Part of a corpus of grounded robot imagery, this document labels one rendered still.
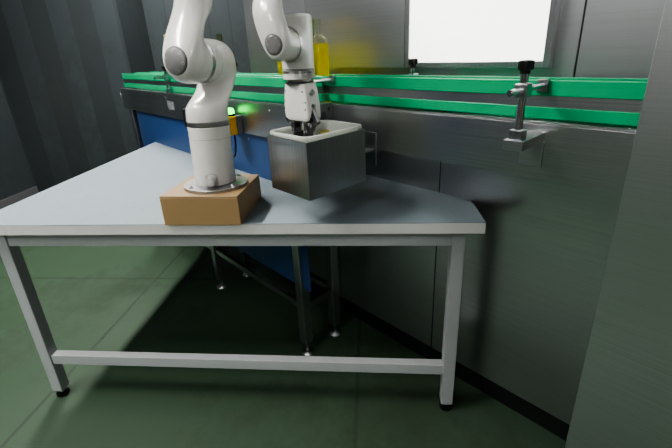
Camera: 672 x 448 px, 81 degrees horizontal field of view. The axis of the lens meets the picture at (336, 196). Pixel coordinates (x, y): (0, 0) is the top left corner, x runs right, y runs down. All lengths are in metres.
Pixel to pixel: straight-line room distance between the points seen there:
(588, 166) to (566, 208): 0.29
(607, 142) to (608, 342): 0.37
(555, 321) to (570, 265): 0.19
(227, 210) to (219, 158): 0.15
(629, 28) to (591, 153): 0.31
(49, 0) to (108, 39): 0.54
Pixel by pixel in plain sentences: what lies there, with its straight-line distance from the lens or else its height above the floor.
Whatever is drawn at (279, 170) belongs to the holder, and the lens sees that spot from 1.11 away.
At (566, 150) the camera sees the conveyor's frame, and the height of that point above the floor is 1.00.
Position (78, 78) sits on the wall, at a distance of 4.27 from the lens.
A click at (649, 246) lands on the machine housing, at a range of 0.79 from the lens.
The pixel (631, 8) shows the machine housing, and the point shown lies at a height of 1.27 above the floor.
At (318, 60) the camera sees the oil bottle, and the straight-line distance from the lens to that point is 1.38.
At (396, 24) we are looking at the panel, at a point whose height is 1.28.
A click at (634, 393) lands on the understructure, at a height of 0.63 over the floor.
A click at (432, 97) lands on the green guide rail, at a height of 1.09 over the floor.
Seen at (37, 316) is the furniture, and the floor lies 0.37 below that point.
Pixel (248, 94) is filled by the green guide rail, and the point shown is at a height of 1.07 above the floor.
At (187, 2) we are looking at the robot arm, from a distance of 1.18.
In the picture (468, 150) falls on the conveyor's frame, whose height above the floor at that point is 0.97.
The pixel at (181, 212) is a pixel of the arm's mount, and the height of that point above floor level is 0.79.
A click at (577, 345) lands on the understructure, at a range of 1.38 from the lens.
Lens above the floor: 1.21
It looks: 20 degrees down
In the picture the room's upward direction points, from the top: 3 degrees counter-clockwise
